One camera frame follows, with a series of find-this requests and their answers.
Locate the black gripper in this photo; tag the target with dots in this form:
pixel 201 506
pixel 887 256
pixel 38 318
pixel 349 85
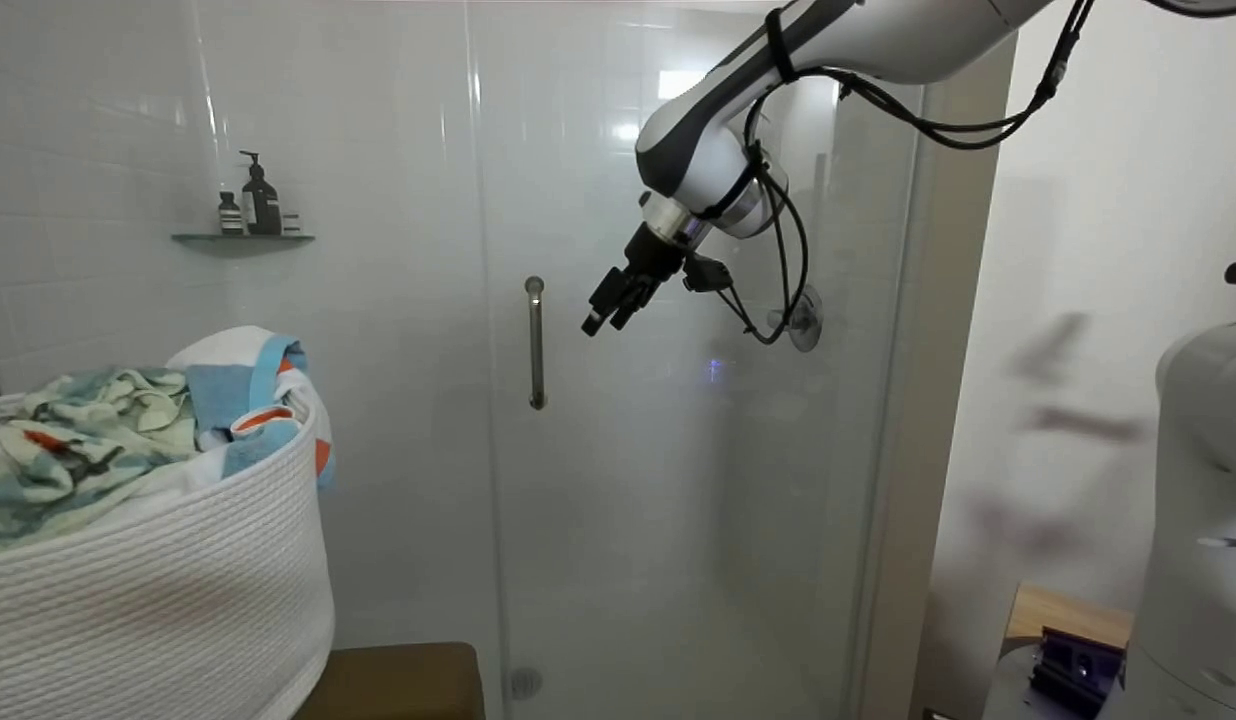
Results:
pixel 647 265

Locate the chrome shower door handle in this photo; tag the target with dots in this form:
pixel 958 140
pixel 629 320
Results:
pixel 538 395

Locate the glass shower door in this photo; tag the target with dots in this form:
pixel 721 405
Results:
pixel 685 520

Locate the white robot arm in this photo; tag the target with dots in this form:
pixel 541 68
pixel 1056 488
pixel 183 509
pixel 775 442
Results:
pixel 700 159

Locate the round shower valve knob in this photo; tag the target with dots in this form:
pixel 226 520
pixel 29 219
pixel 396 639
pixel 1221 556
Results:
pixel 804 325

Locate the glass corner shower shelf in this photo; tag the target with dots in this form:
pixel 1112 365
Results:
pixel 238 246

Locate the fixed glass shower panel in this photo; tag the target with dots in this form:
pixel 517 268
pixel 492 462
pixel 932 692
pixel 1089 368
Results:
pixel 117 129

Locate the dark pump soap bottle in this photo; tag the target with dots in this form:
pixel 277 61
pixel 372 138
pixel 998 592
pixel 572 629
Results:
pixel 261 198

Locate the brown wooden bench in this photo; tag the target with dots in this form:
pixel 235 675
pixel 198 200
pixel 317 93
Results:
pixel 403 681

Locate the white woven laundry basket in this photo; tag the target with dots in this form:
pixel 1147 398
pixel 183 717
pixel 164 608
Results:
pixel 204 608

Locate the light wooden board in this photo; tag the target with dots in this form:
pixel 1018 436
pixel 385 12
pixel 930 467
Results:
pixel 1038 608

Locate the colourful patterned towel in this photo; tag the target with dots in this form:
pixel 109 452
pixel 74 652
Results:
pixel 117 442

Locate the blue plastic object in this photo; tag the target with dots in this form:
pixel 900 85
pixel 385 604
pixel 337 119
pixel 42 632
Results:
pixel 1078 675

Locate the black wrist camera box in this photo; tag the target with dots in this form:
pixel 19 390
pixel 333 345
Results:
pixel 705 274

